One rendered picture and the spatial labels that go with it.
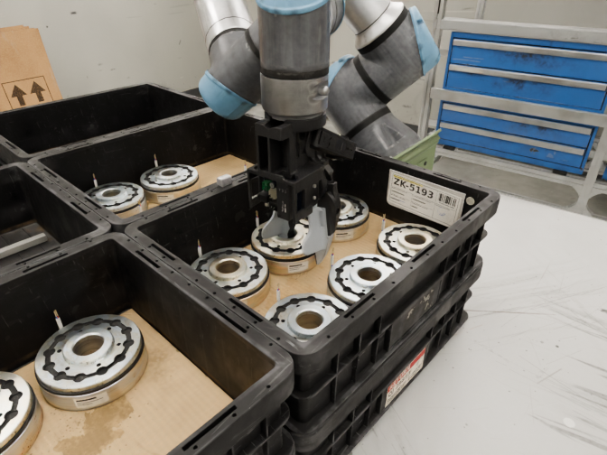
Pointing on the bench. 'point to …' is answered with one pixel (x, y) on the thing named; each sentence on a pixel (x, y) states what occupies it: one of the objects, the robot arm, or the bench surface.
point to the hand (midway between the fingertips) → (305, 246)
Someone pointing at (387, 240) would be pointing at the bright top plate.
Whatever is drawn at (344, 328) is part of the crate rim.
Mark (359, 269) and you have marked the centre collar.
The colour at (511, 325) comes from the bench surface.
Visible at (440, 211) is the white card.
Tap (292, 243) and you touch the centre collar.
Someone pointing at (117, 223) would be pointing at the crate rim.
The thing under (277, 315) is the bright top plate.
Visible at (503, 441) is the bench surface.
